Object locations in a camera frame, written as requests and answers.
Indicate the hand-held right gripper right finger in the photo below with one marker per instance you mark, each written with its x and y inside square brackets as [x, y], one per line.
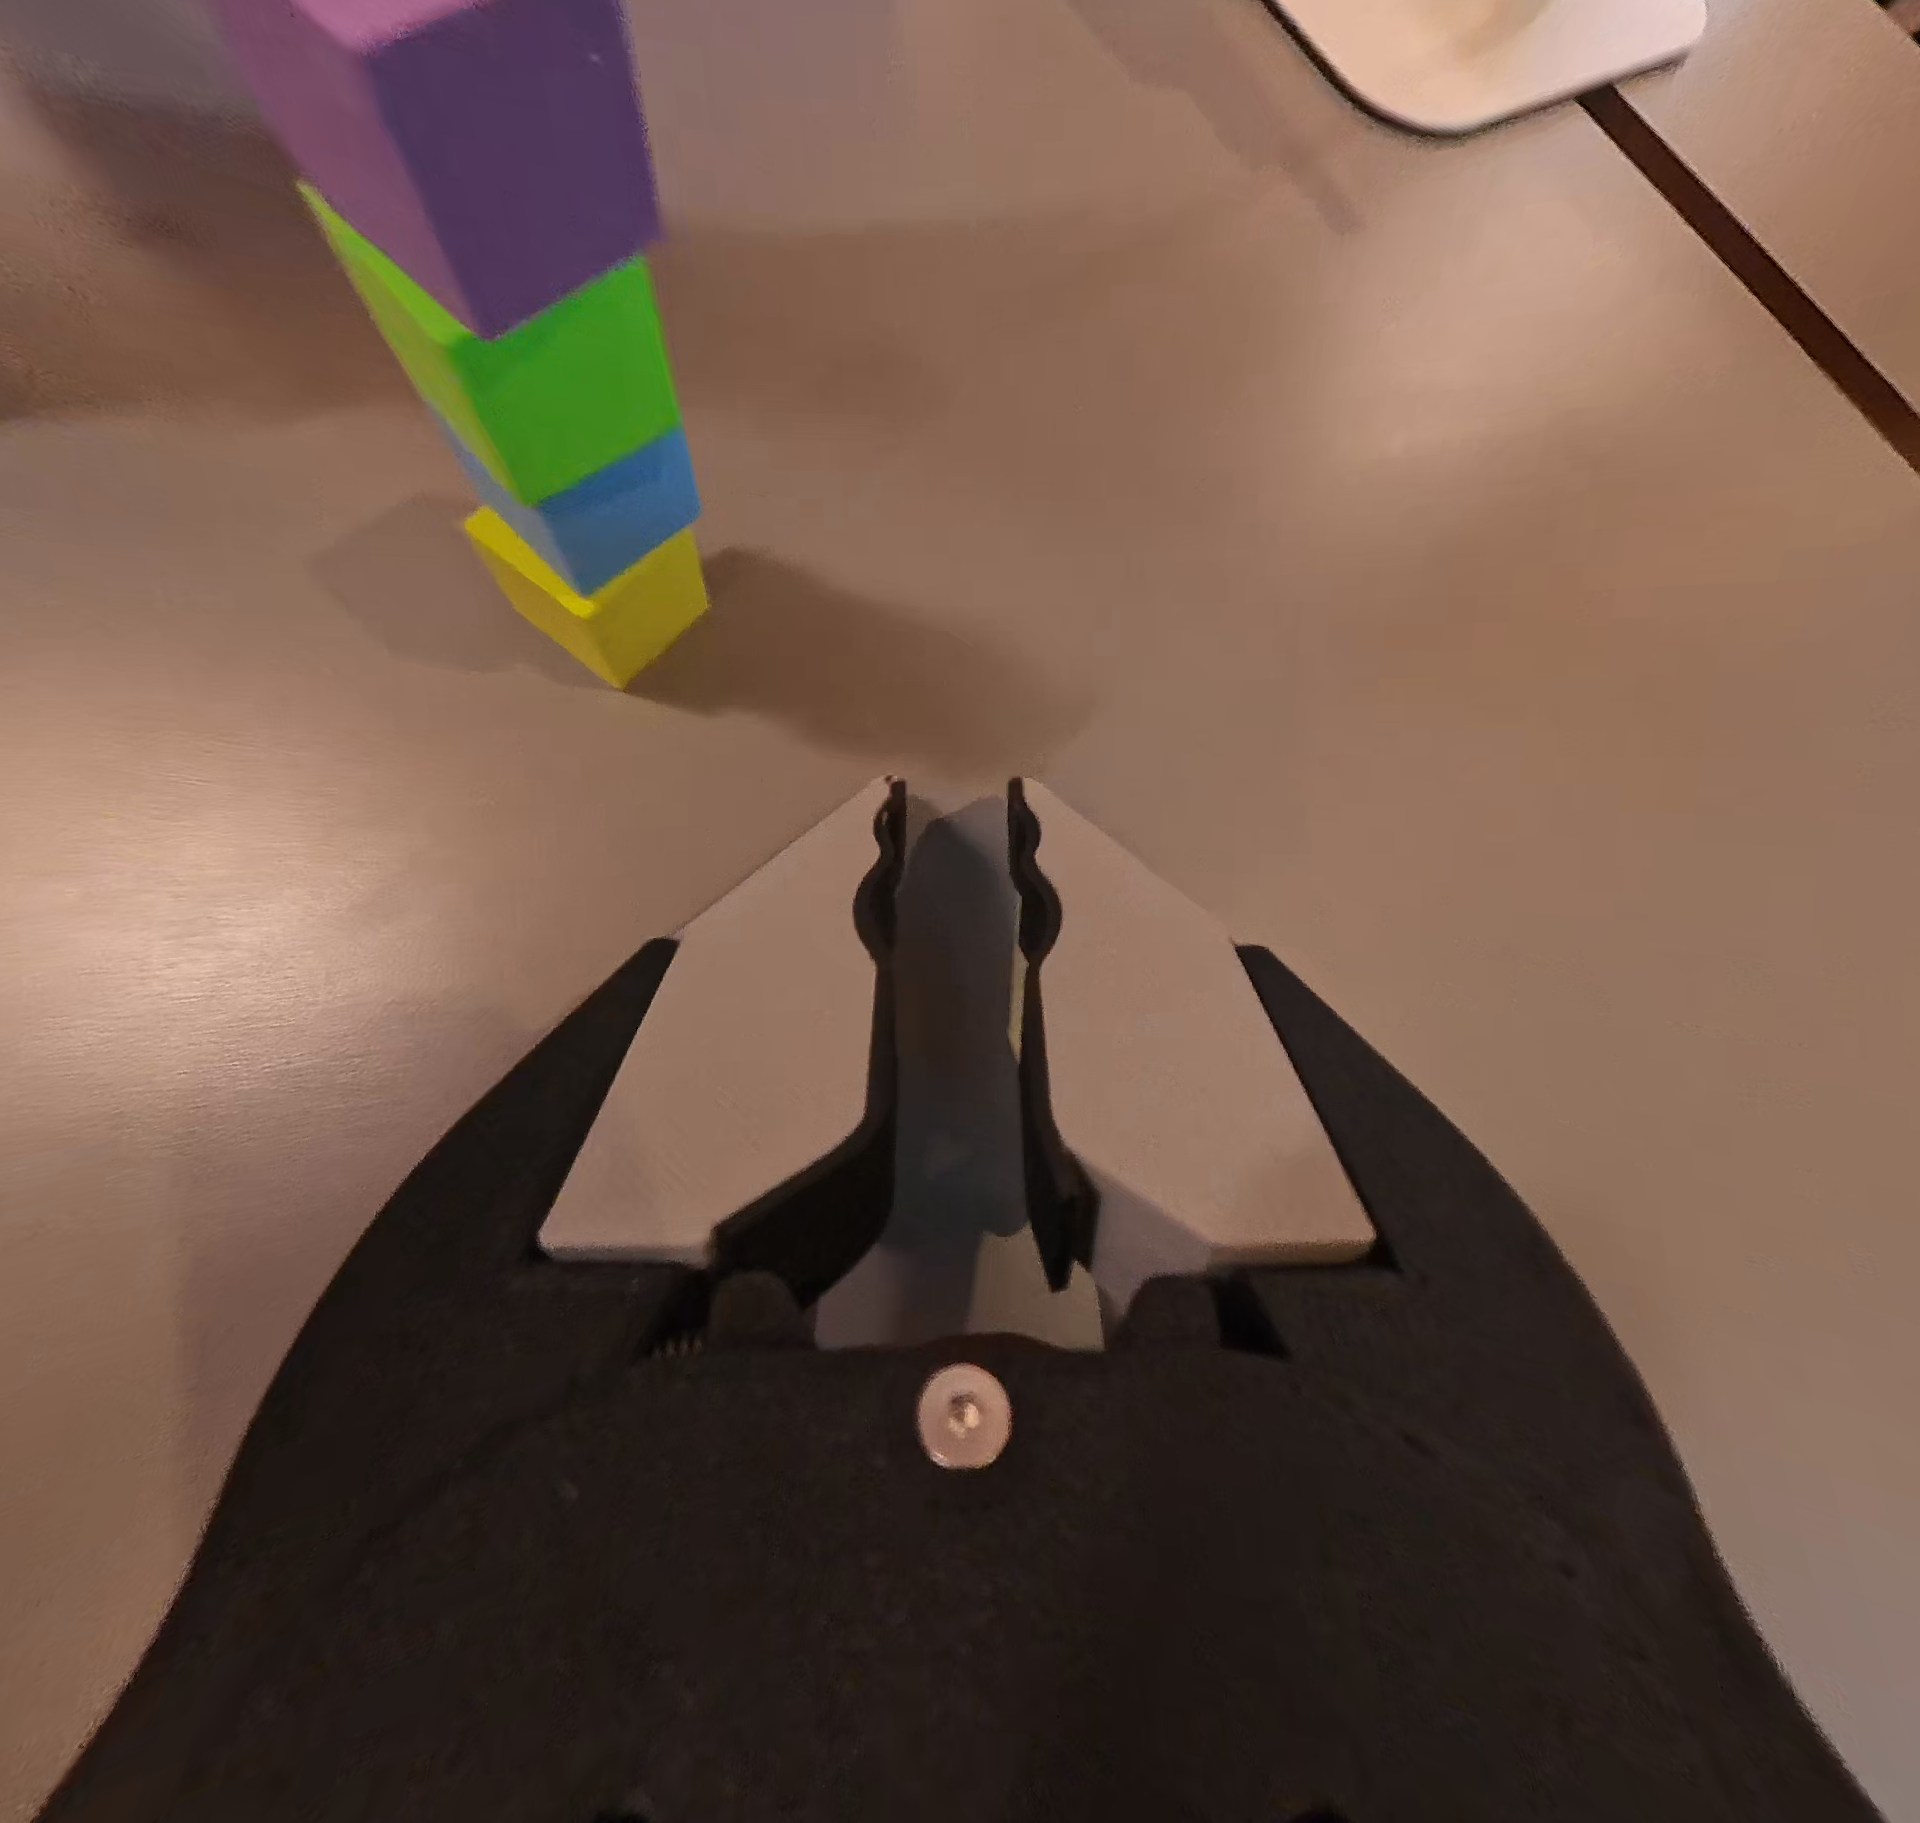
[1200, 1103]

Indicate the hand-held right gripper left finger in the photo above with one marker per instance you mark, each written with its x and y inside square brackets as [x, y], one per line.
[705, 1089]

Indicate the yellow foam cube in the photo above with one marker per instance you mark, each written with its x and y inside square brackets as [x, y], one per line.
[653, 615]

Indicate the light blue foam cube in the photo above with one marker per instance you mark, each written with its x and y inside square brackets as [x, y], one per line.
[632, 518]

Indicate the green foam cube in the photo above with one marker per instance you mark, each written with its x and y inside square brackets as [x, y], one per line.
[576, 385]

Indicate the purple foam cube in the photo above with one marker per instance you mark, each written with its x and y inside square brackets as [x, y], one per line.
[509, 128]

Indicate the white document stand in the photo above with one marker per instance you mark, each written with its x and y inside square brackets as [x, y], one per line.
[1470, 21]

